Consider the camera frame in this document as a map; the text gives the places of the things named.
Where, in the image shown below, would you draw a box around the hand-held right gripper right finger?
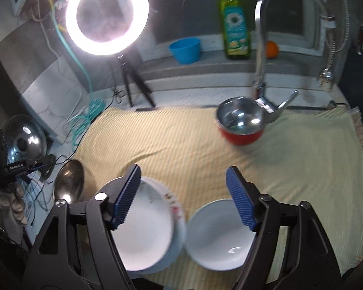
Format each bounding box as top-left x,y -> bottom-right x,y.
226,166 -> 342,290

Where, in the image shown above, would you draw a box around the orange fruit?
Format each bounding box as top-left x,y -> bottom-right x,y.
265,40 -> 279,59

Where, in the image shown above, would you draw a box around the steel pot lid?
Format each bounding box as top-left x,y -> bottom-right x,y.
1,114 -> 47,165

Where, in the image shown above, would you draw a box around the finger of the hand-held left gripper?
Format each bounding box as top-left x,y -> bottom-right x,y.
23,156 -> 56,172

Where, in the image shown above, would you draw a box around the black mini tripod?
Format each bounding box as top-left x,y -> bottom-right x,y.
113,54 -> 155,108

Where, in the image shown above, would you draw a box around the black ring light cable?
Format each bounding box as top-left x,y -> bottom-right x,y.
53,86 -> 123,167

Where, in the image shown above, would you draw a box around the teal hose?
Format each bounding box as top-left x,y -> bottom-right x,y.
50,0 -> 106,148

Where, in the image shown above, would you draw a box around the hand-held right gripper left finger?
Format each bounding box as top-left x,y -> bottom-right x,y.
24,164 -> 142,290

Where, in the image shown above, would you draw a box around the white plate small pink flowers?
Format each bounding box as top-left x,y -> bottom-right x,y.
130,232 -> 186,275

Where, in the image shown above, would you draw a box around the large steel bowl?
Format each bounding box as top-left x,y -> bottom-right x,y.
53,159 -> 85,204

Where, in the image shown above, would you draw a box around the green dish soap bottle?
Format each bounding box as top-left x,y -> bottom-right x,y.
213,0 -> 251,60

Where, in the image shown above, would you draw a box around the thin wires bundle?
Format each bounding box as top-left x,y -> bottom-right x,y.
16,178 -> 53,227

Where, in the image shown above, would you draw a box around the blue ribbed plastic cup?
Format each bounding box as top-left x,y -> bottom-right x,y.
169,37 -> 201,65

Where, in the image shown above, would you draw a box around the braided steel hose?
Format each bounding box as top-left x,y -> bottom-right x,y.
319,0 -> 351,91

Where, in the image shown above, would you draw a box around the yellow striped cloth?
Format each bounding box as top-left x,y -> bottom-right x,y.
76,106 -> 363,284

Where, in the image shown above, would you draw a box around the person's left hand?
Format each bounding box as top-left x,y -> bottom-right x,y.
0,184 -> 28,224

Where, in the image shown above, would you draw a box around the red steel-lined bowl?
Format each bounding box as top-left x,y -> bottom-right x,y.
215,97 -> 265,146

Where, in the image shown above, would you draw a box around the dark round stand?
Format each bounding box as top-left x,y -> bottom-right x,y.
38,154 -> 57,182

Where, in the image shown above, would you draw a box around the plain white bowl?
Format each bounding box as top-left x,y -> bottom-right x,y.
184,199 -> 257,271

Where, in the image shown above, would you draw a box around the white plate green leaf print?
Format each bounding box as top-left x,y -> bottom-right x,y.
104,177 -> 174,271

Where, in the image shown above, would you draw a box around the white plate large pink flowers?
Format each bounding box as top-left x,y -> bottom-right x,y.
141,178 -> 186,248

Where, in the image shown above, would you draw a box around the chrome kitchen faucet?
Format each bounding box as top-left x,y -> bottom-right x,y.
253,0 -> 336,124

